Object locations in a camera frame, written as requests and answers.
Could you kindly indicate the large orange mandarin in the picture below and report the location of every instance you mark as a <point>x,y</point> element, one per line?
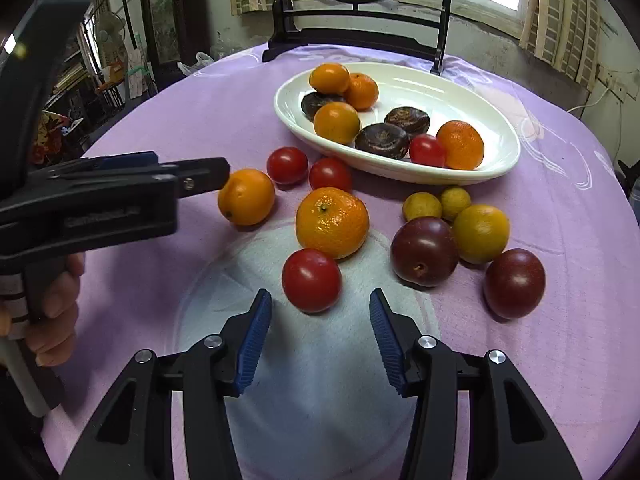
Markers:
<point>464,148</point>

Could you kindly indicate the small orange kumquat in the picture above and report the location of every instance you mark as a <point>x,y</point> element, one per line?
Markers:
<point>338,122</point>

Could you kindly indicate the large yellow orange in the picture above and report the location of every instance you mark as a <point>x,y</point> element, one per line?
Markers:
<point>481,233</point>

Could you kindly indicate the right beige curtain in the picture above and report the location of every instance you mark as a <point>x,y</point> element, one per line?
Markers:
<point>565,35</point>

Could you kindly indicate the small yellow-green lime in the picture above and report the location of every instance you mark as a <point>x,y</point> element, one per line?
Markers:
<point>421,204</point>
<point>454,200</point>

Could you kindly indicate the white plastic bag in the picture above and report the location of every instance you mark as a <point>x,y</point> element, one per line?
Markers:
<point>202,60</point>

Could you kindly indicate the dark framed mirror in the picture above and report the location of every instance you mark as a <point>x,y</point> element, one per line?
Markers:
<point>175,31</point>

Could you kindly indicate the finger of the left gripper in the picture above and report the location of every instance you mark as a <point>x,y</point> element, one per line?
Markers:
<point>185,178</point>
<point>112,162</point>

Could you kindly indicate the small orange mandarin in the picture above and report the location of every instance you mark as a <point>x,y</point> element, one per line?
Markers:
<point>330,78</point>

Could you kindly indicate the red cherry tomato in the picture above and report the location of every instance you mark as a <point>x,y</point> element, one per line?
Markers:
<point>427,151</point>
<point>311,280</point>
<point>287,166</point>
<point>330,172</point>

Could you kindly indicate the dark water chestnut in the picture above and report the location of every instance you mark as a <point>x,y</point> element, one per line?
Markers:
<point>383,139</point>
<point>410,119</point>
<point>313,101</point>

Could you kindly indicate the wrinkled orange mandarin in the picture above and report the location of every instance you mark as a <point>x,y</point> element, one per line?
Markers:
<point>332,221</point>

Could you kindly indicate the small orange citrus back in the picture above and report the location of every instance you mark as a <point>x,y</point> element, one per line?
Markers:
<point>362,92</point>

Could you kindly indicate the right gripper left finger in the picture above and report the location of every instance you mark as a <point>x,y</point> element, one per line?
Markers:
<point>129,434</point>

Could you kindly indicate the white oval plate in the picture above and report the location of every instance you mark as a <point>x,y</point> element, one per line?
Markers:
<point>404,86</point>

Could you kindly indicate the yellow-orange citrus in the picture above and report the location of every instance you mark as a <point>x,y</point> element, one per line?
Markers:
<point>247,198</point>

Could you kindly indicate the purple printed tablecloth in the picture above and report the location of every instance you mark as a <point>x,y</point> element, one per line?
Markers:
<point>320,406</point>

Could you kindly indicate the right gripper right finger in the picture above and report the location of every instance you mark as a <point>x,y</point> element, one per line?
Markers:
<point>511,434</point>

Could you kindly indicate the person's left hand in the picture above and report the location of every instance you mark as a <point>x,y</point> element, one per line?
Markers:
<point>52,340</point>

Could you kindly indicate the wall power outlet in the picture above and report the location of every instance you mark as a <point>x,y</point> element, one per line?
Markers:
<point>623,84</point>

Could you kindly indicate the dark purple plum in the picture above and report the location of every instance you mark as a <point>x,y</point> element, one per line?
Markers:
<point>514,284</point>
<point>423,252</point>

